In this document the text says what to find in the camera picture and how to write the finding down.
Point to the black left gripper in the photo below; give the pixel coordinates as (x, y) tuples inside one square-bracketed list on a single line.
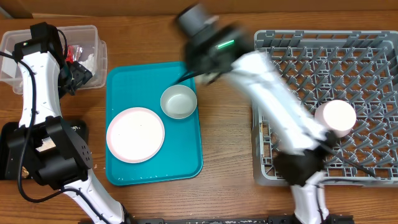
[(81, 75)]

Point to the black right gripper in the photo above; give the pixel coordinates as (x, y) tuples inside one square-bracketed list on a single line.
[(193, 72)]

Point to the grey metal bowl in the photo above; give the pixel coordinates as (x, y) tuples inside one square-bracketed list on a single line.
[(178, 101)]

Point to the red snack wrapper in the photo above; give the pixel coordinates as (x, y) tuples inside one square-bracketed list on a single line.
[(74, 53)]

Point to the white napkin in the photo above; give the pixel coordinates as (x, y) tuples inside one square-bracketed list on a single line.
[(89, 63)]

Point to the large white plate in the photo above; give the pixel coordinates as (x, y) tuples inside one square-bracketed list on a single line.
[(135, 135)]

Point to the white paper cup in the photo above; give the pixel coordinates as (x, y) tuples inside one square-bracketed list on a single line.
[(206, 78)]

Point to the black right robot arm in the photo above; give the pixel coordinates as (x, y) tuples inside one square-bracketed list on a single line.
[(305, 142)]

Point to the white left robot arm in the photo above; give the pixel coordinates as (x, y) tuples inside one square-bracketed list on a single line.
[(53, 158)]

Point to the grey dishwasher rack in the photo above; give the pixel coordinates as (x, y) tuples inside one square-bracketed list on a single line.
[(358, 67)]

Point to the clear plastic bin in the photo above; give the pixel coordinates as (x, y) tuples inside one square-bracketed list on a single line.
[(85, 36)]

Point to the brown cardboard backdrop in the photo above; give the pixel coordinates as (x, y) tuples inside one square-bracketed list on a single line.
[(25, 9)]

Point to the teal plastic tray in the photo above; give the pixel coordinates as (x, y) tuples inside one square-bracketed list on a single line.
[(181, 155)]

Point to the black plastic tray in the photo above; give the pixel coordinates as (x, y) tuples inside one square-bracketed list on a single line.
[(9, 167)]

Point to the brown food scrap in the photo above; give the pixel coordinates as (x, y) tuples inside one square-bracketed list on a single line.
[(24, 173)]

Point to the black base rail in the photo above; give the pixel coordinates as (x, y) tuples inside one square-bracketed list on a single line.
[(280, 219)]

